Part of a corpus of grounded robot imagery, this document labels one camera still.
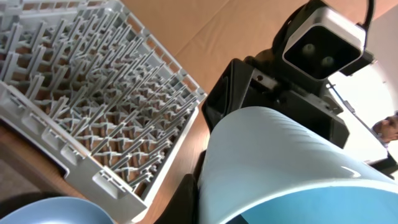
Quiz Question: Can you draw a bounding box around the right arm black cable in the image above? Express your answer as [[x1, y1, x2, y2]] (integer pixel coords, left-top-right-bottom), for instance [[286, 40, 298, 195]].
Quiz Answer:
[[357, 0, 376, 30]]

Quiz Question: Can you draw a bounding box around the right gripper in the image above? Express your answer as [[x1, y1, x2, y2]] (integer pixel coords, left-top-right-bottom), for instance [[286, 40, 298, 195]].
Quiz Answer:
[[201, 49, 349, 147]]

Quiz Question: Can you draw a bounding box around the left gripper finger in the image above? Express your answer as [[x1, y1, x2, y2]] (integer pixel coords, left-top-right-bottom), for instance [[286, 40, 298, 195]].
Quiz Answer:
[[154, 174, 198, 224]]

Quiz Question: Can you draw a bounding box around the light blue plastic cup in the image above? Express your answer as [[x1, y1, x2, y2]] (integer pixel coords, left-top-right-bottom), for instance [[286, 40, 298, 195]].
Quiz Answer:
[[198, 107, 397, 223]]

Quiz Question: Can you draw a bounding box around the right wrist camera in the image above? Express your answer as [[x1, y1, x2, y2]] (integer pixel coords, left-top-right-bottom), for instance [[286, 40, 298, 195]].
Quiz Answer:
[[282, 6, 366, 80]]

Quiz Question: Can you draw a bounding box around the grey plastic dishwasher rack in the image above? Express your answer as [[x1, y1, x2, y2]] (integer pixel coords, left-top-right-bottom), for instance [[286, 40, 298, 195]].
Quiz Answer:
[[1, 0, 206, 223]]

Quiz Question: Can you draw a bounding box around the dark blue plate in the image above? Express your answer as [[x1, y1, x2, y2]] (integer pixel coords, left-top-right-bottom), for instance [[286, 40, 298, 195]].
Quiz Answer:
[[1, 197, 114, 224]]

